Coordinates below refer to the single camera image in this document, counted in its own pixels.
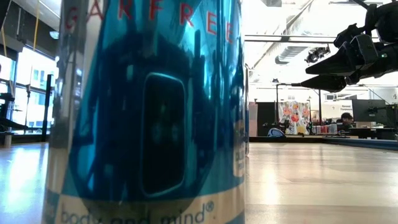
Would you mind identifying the overhead horizontal metal rail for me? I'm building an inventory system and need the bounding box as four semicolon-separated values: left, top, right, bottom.
244;34;336;44

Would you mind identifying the black ceiling spotlight cluster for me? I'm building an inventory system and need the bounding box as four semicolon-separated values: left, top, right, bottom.
305;45;331;64

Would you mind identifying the row of pink boxes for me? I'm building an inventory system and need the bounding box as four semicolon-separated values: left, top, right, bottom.
312;123;338;135

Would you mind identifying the blue beverage can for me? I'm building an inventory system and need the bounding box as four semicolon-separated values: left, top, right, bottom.
42;0;246;224

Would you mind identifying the white printed wall sign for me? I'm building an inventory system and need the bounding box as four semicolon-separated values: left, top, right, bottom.
322;100;354;119

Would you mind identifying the black equipment stand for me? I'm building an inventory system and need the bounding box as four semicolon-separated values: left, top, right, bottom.
0;92;25;133

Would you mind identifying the white blue rounded device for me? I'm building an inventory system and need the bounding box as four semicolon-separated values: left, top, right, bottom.
267;127;285;138

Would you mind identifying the black metal gantry frame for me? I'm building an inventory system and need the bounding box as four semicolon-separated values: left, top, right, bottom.
275;82;325;125

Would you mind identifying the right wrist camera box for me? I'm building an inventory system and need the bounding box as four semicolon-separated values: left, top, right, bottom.
333;23;364;47

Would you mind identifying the black computer monitor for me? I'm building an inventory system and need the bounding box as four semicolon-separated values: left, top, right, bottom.
352;99;387;123

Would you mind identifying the floral print curtain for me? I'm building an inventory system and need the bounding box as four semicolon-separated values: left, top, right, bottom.
279;101;311;136

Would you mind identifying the ceiling air duct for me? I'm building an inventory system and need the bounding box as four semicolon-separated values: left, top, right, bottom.
275;45;308;65

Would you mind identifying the pale pink panel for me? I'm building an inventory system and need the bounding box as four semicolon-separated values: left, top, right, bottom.
248;101;258;138

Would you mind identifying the grey cylindrical leg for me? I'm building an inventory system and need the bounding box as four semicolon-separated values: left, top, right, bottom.
2;132;14;149

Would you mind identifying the dark office desk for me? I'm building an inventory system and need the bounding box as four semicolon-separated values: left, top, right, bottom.
350;126;398;140

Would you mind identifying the black vertical post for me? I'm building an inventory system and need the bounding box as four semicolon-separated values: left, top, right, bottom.
42;73;53;143

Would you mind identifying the black aluminium rig frame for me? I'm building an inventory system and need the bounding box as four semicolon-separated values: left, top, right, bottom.
248;135;398;152

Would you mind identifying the person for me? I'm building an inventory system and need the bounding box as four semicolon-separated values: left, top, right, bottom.
335;111;355;133

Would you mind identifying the black partition panel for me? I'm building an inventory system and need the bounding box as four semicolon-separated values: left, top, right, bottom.
256;101;278;137

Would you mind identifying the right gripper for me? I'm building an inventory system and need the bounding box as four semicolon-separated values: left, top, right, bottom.
291;34;381;93

